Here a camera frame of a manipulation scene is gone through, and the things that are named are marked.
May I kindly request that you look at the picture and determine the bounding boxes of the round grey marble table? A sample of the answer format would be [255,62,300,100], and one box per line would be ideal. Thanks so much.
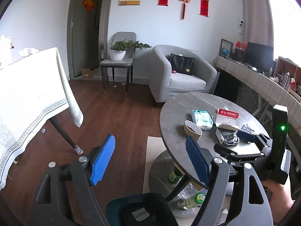
[149,92,271,218]

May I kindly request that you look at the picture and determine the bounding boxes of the grey dining chair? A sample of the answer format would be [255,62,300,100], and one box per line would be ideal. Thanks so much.
[99,32,137,98]

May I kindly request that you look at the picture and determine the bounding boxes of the beige fringed desk cloth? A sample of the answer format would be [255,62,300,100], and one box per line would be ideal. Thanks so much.
[216,55,301,128]

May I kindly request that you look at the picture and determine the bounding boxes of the white crumpled tissue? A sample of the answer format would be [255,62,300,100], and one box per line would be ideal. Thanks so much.
[19,48,39,56]

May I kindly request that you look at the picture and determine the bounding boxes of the dark teal bin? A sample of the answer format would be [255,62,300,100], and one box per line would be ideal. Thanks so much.
[106,192,179,226]

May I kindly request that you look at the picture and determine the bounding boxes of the clear plastic wrapper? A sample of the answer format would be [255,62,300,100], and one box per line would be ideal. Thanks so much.
[240,124,257,134]

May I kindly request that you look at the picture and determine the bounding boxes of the black monitor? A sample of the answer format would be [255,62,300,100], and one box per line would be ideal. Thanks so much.
[246,42,274,71]

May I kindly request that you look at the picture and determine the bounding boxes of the person's right hand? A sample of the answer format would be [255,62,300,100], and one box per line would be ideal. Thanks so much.
[262,179,295,224]

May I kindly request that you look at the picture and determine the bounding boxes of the clear plastic bottle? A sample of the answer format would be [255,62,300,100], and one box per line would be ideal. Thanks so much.
[177,182,198,199]

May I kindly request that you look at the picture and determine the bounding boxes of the potted plant in white pot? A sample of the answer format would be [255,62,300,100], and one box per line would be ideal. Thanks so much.
[109,40,152,61]

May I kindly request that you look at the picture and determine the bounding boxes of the green glass bottle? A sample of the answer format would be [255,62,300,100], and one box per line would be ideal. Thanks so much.
[169,167,185,183]

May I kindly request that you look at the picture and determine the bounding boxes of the small cardboard box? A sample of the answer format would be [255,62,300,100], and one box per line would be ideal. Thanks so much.
[81,68,96,79]

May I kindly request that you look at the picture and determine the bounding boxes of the large open cardboard box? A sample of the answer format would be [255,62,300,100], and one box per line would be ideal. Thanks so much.
[274,56,301,92]

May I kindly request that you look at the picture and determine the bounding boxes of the red diamond door decoration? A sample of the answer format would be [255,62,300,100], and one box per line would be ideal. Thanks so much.
[82,0,94,13]

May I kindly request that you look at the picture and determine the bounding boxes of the pale green wipes pack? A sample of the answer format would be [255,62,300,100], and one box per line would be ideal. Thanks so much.
[190,109,214,131]

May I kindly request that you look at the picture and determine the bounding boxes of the white patterned tablecloth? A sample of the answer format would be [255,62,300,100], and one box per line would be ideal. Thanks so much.
[0,47,84,189]

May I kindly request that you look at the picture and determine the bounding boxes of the red and white carton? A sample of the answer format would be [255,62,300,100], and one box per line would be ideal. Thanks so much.
[215,108,240,130]

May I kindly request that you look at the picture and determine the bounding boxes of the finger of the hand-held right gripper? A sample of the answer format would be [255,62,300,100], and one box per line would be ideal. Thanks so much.
[237,130,271,146]
[214,144,266,159]

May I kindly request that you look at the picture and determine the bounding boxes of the black handbag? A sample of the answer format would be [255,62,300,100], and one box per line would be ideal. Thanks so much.
[169,53,195,76]

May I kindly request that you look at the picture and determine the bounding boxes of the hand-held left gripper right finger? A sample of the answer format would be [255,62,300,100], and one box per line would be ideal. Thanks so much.
[185,136,274,226]

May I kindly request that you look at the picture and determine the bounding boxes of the brown paper cup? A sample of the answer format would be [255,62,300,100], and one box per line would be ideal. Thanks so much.
[184,120,203,140]

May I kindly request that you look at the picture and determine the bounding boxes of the black wrapper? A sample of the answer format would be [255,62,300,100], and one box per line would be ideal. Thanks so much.
[216,127,240,146]

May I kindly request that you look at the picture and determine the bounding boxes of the beige curtain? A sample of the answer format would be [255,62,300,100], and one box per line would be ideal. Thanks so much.
[242,0,274,50]

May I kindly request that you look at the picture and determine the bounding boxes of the dark picture frame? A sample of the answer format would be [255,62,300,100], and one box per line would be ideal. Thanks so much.
[220,38,234,57]

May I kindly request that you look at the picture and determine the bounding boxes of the grey-green door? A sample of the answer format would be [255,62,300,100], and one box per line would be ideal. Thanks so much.
[67,0,104,78]

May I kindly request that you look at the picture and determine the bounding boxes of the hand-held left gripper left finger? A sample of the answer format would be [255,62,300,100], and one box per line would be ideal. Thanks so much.
[28,134,116,226]

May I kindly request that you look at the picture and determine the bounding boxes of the green-capped tea bottle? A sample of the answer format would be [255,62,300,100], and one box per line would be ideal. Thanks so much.
[177,192,208,210]

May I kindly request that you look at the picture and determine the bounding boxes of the grey armchair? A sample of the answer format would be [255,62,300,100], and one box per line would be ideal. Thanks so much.
[149,45,217,107]

